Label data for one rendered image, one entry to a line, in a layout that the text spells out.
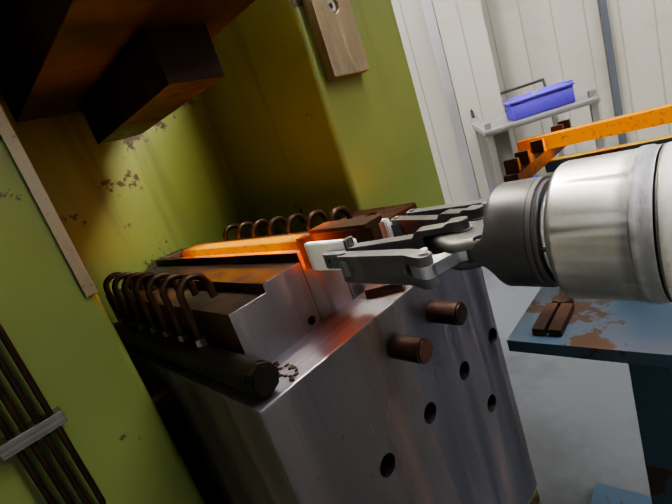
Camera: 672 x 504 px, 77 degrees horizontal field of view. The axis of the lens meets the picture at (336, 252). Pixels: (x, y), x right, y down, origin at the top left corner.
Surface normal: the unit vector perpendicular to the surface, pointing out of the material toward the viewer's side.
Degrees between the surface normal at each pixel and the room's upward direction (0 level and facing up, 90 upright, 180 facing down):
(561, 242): 80
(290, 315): 90
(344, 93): 90
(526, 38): 90
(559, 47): 90
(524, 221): 59
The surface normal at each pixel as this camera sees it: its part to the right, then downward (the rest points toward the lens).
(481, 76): -0.30, 0.35
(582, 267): -0.62, 0.52
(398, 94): 0.68, -0.04
